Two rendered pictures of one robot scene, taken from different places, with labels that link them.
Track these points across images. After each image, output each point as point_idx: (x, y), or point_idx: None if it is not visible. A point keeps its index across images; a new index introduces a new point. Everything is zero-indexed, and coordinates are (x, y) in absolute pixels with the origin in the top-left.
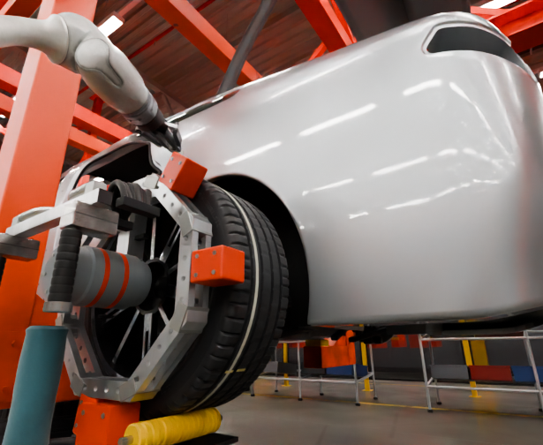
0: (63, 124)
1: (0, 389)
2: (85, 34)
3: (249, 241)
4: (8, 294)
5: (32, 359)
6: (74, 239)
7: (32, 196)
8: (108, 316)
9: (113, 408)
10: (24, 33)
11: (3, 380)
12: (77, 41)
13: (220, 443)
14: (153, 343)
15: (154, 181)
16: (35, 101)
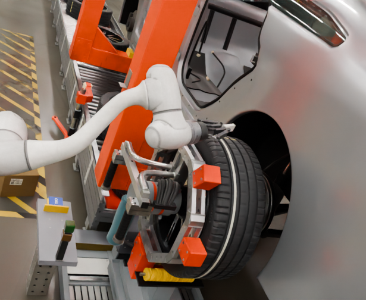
0: (183, 22)
1: (119, 182)
2: (158, 105)
3: (224, 238)
4: (129, 139)
5: (121, 214)
6: (128, 218)
7: None
8: None
9: (144, 255)
10: (124, 108)
11: (122, 179)
12: (153, 108)
13: (191, 286)
14: (175, 230)
15: (190, 170)
16: (165, 7)
